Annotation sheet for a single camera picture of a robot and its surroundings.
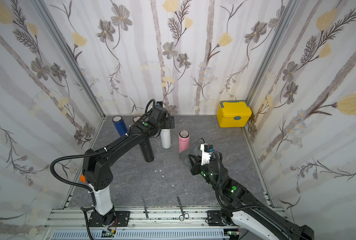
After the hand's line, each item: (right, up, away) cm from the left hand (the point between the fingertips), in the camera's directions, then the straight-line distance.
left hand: (168, 118), depth 86 cm
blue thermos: (-31, -4, +6) cm, 32 cm away
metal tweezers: (-12, -49, -7) cm, 51 cm away
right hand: (+12, -19, -17) cm, 29 cm away
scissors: (+9, -51, -11) cm, 53 cm away
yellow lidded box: (+45, +5, +19) cm, 49 cm away
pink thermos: (+9, -13, -4) cm, 16 cm away
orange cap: (-28, -24, -34) cm, 50 cm away
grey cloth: (+14, -16, -17) cm, 28 cm away
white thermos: (-2, -12, +7) cm, 14 cm away
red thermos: (-21, 0, +4) cm, 21 cm away
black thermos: (-13, -20, +1) cm, 24 cm away
